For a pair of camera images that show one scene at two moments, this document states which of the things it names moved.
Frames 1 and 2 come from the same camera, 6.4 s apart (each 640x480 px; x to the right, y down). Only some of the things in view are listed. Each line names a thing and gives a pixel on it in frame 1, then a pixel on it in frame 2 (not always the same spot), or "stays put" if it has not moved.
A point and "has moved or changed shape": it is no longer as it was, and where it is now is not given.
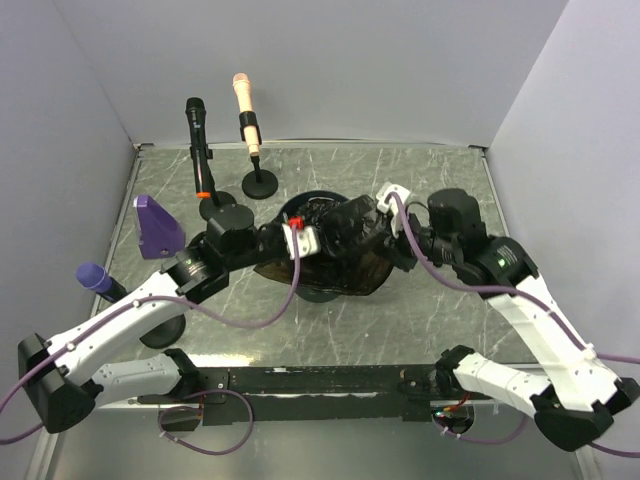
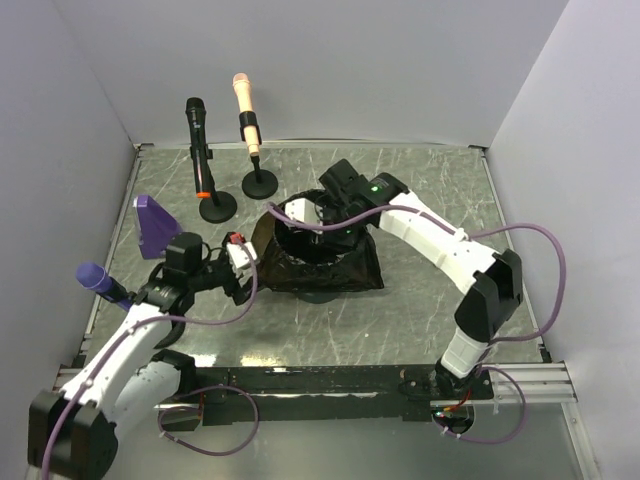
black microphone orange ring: x=196 y=109 stays put
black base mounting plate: x=308 y=395 stays put
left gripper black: x=278 y=228 -> x=239 y=293
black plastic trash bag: x=356 y=240 has moved or changed shape
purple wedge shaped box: x=159 y=236 stays put
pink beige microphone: x=242 y=90 stays put
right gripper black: x=400 y=258 -> x=330 y=244
